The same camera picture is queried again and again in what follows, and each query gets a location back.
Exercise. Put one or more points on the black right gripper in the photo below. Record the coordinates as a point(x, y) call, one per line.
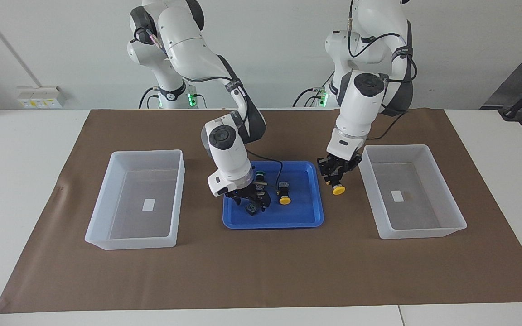
point(247, 191)

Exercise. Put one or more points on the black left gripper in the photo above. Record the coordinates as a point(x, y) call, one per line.
point(337, 164)

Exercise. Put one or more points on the green push button switch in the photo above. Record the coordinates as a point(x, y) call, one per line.
point(259, 174)
point(252, 209)

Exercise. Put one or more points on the yellow push button switch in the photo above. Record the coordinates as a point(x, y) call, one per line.
point(283, 192)
point(339, 190)

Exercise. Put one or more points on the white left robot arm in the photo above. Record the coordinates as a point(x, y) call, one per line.
point(360, 113)

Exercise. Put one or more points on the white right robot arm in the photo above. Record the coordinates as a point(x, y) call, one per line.
point(188, 45)

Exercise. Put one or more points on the blue plastic tray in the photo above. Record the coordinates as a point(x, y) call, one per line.
point(288, 217)

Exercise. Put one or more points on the white paper label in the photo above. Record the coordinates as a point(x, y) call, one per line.
point(149, 204)
point(396, 196)

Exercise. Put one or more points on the brown paper table mat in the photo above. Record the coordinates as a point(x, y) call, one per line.
point(265, 271)

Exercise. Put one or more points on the translucent white plastic box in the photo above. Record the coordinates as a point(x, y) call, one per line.
point(447, 213)
point(107, 213)

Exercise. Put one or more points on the white wall socket box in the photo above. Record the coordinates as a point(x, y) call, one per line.
point(39, 97)

